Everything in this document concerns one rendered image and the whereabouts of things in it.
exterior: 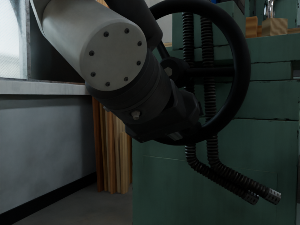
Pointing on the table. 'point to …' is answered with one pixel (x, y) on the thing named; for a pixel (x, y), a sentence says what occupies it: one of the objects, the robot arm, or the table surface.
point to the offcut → (274, 27)
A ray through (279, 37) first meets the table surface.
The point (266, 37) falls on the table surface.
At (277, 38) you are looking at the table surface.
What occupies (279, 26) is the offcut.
